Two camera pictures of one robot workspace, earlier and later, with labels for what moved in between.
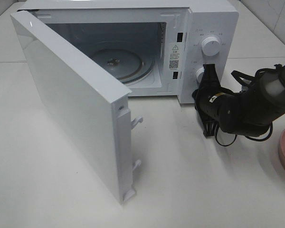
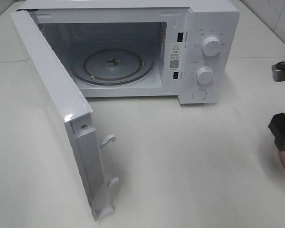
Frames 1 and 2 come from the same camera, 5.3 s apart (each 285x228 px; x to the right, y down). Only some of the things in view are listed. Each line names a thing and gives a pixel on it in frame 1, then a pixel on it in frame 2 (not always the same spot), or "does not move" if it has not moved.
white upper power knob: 210,46 does not move
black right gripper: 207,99 -> 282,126
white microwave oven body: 148,48 does not move
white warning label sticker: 175,51 does not move
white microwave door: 98,101 -> 83,140
